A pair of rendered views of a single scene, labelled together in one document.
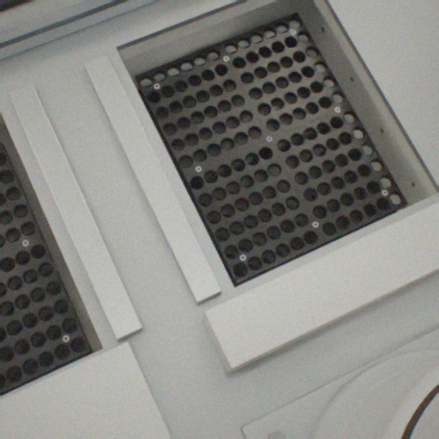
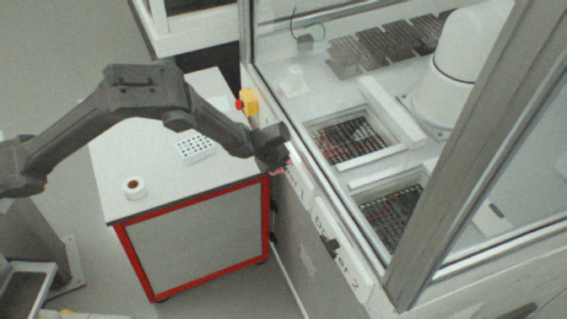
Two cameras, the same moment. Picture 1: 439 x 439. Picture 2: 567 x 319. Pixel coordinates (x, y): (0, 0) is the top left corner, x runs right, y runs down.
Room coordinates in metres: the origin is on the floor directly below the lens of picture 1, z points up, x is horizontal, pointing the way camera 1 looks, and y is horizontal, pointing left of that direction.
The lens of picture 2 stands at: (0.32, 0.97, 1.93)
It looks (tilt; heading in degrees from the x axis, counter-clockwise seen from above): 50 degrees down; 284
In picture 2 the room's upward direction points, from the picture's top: straight up
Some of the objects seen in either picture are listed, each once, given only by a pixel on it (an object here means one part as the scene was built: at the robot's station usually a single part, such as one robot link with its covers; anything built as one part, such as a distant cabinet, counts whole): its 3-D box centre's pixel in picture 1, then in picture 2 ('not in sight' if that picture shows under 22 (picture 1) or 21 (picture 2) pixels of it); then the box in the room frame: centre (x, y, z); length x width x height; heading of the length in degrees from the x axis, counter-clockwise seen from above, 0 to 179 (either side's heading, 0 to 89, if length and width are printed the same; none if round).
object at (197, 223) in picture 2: not in sight; (185, 192); (0.94, -0.06, 0.38); 0.62 x 0.58 x 0.76; 127
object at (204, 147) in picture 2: not in sight; (195, 148); (0.81, 0.01, 0.78); 0.12 x 0.08 x 0.04; 45
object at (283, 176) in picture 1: (265, 152); not in sight; (0.29, -0.03, 0.87); 0.22 x 0.18 x 0.06; 37
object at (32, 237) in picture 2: not in sight; (11, 229); (1.55, 0.28, 0.38); 0.30 x 0.30 x 0.76; 40
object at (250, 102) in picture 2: not in sight; (248, 102); (0.66, -0.17, 0.88); 0.07 x 0.05 x 0.07; 127
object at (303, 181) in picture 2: not in sight; (290, 165); (0.45, 0.09, 0.87); 0.29 x 0.02 x 0.11; 127
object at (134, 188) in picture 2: not in sight; (134, 187); (0.94, 0.23, 0.78); 0.07 x 0.07 x 0.04
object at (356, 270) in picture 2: not in sight; (339, 247); (0.26, 0.34, 0.87); 0.29 x 0.02 x 0.11; 127
